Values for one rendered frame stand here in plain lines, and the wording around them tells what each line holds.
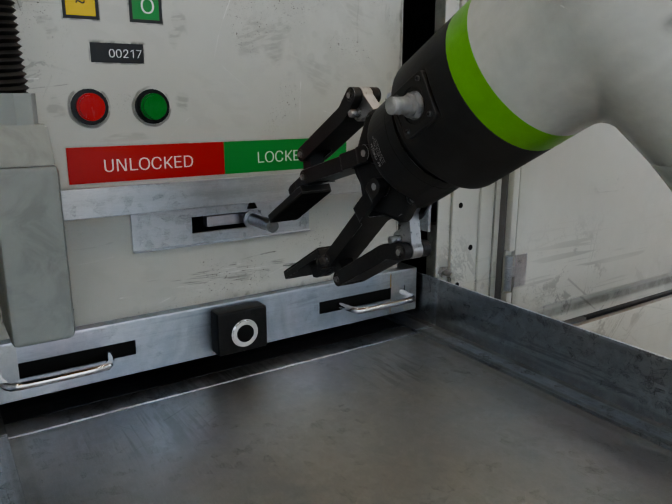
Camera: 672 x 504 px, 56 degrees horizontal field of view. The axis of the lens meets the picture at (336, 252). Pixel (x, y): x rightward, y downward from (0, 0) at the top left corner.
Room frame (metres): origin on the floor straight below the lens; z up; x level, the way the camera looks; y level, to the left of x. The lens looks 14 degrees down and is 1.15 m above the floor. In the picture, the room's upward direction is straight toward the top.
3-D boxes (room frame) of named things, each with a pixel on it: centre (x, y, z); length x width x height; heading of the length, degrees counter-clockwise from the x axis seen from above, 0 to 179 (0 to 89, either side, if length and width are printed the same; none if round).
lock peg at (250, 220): (0.68, 0.08, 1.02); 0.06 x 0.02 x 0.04; 33
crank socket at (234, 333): (0.67, 0.11, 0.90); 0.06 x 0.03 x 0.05; 123
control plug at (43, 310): (0.51, 0.26, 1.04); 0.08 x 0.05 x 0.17; 33
